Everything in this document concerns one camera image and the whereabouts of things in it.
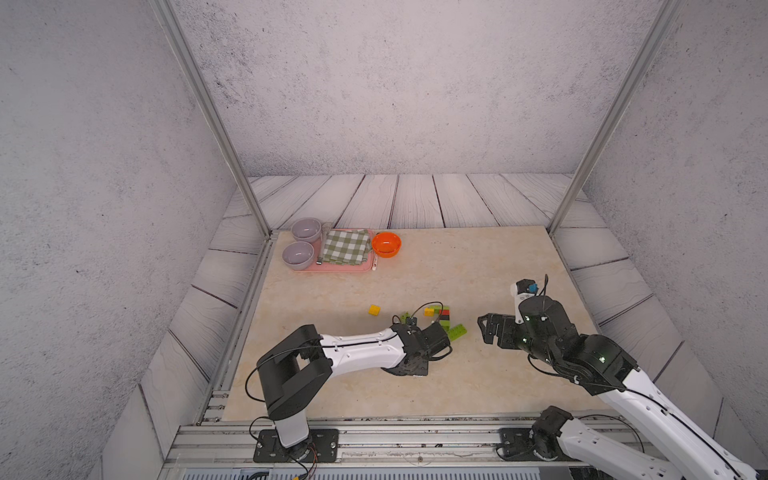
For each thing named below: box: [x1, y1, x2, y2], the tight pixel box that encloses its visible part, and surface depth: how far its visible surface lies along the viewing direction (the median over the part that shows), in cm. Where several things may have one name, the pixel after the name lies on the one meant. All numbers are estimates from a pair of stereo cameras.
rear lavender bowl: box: [291, 217, 322, 242], surface depth 118 cm
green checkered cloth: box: [322, 229, 371, 266], surface depth 117 cm
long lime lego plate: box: [447, 324, 468, 342], surface depth 95 cm
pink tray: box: [302, 228, 374, 272], surface depth 113 cm
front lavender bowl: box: [282, 241, 315, 271], surface depth 110 cm
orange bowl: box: [372, 232, 402, 259], surface depth 114 cm
